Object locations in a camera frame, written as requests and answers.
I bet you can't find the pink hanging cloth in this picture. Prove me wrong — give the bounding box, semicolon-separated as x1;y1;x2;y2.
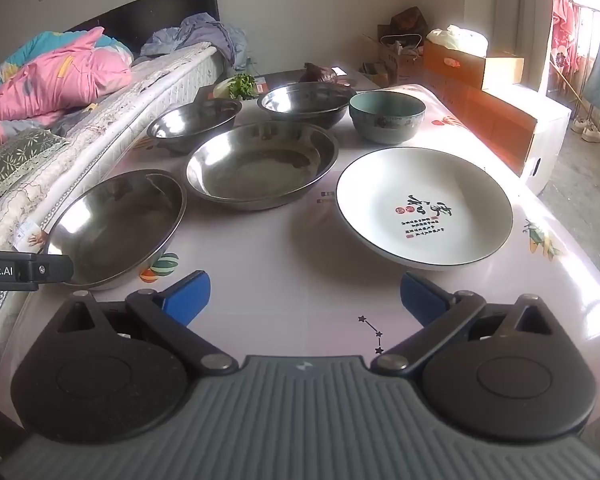
550;0;586;71

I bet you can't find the deep stainless steel bowl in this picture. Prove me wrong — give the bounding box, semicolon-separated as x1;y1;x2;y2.
44;169;188;291

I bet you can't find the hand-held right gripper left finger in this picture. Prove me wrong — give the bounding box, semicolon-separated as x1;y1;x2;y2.
55;270;240;376

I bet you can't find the blue-grey clothes pile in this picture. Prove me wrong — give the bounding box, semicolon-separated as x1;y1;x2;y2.
140;14;249;71

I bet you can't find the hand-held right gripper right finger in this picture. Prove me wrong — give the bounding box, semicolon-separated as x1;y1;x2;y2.
369;272;555;376

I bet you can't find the dark wooden headboard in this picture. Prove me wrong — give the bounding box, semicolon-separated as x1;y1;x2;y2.
64;0;221;57

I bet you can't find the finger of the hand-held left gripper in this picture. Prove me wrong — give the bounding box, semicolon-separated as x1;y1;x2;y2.
34;255;75;285

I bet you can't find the napa cabbage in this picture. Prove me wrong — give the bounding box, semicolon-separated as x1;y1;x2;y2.
212;74;259;101

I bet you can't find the teal ceramic bowl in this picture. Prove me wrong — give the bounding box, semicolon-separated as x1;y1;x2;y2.
348;90;427;145

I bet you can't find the white quilted mattress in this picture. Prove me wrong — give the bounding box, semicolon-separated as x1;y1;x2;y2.
0;42;231;376

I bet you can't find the purple cabbage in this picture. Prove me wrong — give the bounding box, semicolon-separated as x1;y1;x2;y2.
299;62;337;85

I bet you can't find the white plastic bag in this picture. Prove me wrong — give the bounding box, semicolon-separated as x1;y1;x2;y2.
426;24;489;56

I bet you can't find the white printed ceramic plate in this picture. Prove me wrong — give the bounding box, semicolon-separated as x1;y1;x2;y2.
335;147;514;271

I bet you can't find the green leaf-print pillow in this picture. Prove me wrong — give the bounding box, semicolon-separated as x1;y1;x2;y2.
0;127;71;206

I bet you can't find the printed pink tablecloth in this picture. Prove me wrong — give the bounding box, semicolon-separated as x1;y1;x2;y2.
0;84;600;461

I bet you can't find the orange-brown cardboard box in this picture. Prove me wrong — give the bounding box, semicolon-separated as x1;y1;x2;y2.
422;40;525;92

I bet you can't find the dark brown bag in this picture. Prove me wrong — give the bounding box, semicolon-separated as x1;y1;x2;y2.
390;6;429;36

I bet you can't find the small stainless steel bowl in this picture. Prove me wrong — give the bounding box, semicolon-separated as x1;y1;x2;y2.
147;98;243;155

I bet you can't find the mattress label card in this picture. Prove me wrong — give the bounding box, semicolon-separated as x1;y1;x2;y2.
12;220;49;254

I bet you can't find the wide stainless steel basin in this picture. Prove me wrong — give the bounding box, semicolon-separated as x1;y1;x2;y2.
185;122;340;211

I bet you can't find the open cardboard box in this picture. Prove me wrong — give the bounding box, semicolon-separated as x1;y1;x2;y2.
362;25;426;87

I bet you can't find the pink patterned quilt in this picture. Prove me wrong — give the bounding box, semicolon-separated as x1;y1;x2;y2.
0;27;134;147

